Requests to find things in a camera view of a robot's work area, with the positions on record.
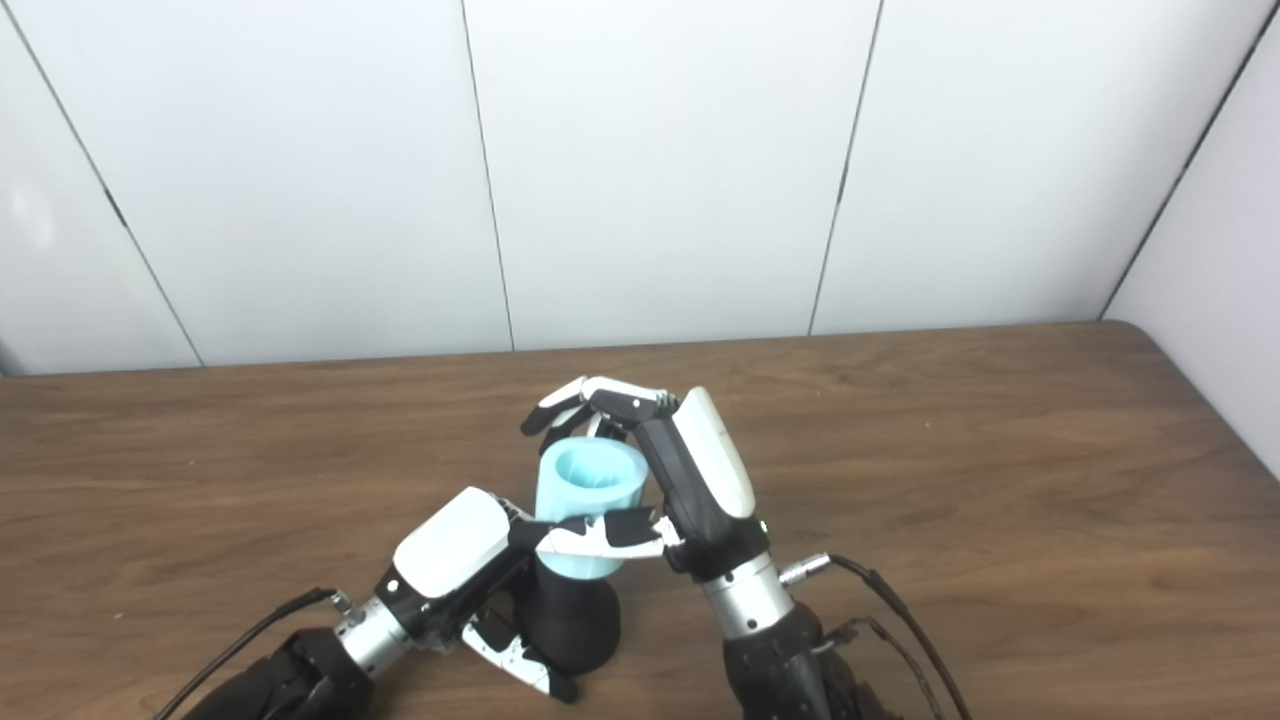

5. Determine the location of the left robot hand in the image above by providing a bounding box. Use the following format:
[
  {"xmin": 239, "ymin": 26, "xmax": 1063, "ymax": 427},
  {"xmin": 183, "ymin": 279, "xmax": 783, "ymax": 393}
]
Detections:
[{"xmin": 375, "ymin": 487, "xmax": 581, "ymax": 704}]

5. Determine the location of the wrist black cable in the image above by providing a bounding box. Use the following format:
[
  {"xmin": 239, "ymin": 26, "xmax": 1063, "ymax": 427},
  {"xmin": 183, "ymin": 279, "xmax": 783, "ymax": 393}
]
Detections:
[
  {"xmin": 780, "ymin": 552, "xmax": 973, "ymax": 720},
  {"xmin": 152, "ymin": 587, "xmax": 353, "ymax": 720}
]

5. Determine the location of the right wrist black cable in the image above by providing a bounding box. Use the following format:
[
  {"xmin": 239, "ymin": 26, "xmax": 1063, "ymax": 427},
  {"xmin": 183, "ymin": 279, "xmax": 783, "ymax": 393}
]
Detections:
[{"xmin": 780, "ymin": 552, "xmax": 973, "ymax": 720}]

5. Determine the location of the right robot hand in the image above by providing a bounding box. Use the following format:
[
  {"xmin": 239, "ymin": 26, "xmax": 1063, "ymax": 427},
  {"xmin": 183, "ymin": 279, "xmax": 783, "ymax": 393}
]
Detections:
[{"xmin": 520, "ymin": 375, "xmax": 771, "ymax": 583}]

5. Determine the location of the black nozzle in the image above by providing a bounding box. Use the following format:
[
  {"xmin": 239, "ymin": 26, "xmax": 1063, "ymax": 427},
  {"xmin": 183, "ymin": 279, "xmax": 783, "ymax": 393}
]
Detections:
[{"xmin": 515, "ymin": 568, "xmax": 621, "ymax": 676}]

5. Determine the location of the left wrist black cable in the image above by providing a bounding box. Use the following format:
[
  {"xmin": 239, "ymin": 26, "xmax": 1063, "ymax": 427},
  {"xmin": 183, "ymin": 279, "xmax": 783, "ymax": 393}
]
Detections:
[{"xmin": 152, "ymin": 587, "xmax": 353, "ymax": 720}]

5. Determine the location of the light blue cylinder cup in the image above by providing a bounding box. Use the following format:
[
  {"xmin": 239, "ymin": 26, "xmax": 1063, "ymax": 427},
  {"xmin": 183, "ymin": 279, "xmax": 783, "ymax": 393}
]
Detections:
[{"xmin": 535, "ymin": 437, "xmax": 651, "ymax": 581}]

